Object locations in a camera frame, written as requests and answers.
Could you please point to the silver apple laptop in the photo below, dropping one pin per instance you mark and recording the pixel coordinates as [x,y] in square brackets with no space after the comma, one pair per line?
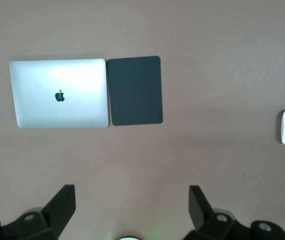
[57,82]

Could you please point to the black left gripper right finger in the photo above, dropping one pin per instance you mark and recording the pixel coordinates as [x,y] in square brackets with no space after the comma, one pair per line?
[202,215]

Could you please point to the brown table cover cloth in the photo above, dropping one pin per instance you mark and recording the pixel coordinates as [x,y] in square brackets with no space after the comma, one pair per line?
[182,37]

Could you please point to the black rectangular mouse pad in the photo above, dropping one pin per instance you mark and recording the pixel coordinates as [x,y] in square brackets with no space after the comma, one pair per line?
[135,92]

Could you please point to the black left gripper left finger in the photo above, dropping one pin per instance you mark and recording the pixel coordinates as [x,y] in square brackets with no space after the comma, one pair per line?
[55,215]

